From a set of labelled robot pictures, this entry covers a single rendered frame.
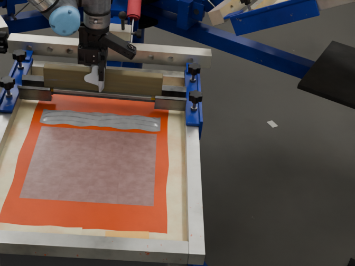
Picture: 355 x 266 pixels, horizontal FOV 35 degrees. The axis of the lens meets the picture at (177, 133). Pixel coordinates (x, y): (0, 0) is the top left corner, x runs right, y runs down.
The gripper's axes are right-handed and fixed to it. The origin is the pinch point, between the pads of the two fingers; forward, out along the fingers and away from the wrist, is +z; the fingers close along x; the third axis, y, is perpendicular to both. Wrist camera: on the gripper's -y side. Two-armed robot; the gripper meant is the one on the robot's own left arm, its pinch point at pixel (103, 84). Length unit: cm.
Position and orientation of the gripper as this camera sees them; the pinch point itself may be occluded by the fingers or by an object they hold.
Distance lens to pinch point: 173.0
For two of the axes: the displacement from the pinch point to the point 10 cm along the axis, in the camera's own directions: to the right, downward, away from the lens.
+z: -1.0, 7.9, 6.1
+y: -10.0, -0.8, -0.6
